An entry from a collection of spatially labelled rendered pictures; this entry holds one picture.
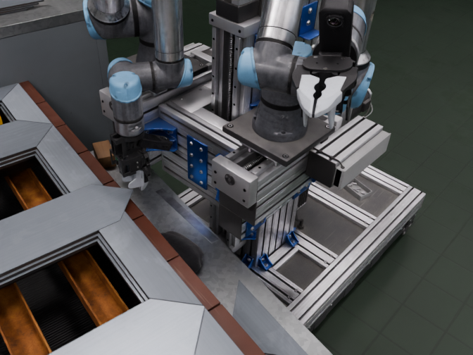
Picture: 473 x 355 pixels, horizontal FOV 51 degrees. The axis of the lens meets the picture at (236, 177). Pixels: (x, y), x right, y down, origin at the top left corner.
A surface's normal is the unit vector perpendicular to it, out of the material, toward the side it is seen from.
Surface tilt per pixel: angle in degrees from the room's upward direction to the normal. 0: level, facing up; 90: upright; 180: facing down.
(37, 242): 0
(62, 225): 1
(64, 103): 90
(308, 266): 0
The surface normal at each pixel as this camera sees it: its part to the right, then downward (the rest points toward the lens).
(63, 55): 0.61, 0.53
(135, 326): 0.04, -0.77
